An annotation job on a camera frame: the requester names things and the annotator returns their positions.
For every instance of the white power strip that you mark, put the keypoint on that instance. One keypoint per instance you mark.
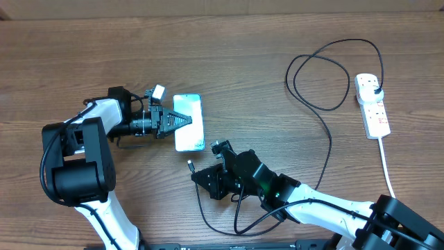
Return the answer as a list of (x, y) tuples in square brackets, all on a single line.
[(374, 115)]

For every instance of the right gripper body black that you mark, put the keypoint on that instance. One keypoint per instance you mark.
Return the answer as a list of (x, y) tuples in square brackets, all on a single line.
[(236, 180)]

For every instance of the white charger plug adapter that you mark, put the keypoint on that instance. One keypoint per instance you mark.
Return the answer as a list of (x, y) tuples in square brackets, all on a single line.
[(368, 95)]

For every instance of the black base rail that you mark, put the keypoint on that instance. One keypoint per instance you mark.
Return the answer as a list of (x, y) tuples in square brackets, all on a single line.
[(297, 245)]

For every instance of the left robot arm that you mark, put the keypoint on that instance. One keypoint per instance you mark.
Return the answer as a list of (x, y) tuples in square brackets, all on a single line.
[(77, 169)]

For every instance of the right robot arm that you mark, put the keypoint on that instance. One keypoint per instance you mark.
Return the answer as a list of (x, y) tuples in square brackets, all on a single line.
[(384, 224)]

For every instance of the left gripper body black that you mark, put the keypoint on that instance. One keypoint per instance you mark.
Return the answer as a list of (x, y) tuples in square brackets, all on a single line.
[(156, 112)]

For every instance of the smartphone with blue screen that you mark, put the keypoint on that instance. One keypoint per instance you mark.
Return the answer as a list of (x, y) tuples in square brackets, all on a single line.
[(189, 137)]

